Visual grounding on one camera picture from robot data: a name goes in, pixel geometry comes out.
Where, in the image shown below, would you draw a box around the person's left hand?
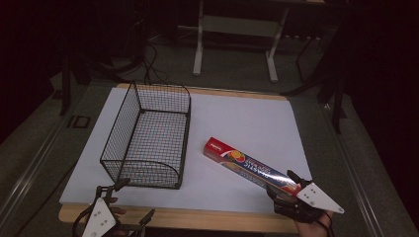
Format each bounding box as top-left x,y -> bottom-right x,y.
108,197 -> 128,237

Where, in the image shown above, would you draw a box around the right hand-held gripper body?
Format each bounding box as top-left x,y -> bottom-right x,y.
272,182 -> 346,225

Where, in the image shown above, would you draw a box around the white table mat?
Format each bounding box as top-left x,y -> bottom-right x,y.
58,86 -> 313,214

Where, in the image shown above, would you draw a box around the white metal desk frame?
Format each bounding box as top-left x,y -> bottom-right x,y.
192,0 -> 292,84

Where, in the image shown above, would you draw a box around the black wire basket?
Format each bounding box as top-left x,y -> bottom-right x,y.
99,80 -> 193,191

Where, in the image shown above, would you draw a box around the red blue plastic wrap box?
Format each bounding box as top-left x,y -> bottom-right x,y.
203,136 -> 302,198

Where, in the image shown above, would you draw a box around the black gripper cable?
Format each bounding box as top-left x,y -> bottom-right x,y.
314,219 -> 333,237
71,202 -> 97,237

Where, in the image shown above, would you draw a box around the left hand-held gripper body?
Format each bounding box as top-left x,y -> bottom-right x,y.
81,186 -> 146,237

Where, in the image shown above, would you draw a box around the black floor cables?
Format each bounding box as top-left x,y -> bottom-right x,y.
139,41 -> 170,85

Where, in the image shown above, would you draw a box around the person's right hand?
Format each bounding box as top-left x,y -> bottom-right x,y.
293,210 -> 334,237

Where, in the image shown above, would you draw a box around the black metal stand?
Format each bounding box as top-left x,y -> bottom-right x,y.
281,19 -> 349,135

